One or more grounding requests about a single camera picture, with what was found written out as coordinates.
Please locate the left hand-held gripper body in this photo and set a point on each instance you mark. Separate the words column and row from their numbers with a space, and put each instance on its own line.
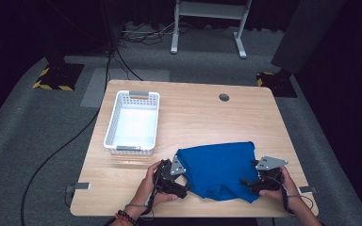
column 166, row 179

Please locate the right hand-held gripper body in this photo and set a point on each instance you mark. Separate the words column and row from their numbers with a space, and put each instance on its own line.
column 268, row 180

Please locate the blue t-shirt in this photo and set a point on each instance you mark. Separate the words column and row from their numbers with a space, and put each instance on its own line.
column 217, row 169

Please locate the white plastic basket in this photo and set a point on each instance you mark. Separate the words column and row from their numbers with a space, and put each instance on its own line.
column 132, row 125

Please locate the person's left hand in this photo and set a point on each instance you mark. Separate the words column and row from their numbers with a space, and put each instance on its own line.
column 146, row 190

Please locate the person's right hand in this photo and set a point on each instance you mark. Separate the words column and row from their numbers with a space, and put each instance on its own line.
column 290, row 194

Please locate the metal table clamp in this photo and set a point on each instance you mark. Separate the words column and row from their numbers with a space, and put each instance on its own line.
column 306, row 189
column 81, row 186

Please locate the grey table grommet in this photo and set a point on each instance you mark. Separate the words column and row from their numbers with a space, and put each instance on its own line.
column 224, row 97

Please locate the black yellow-striped stand base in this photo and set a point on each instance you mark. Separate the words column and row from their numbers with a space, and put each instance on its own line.
column 59, row 77
column 276, row 84

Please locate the dark grey column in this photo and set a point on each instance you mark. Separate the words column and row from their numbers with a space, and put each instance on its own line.
column 304, row 37

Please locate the white metal stand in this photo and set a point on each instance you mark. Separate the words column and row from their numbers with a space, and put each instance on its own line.
column 207, row 9

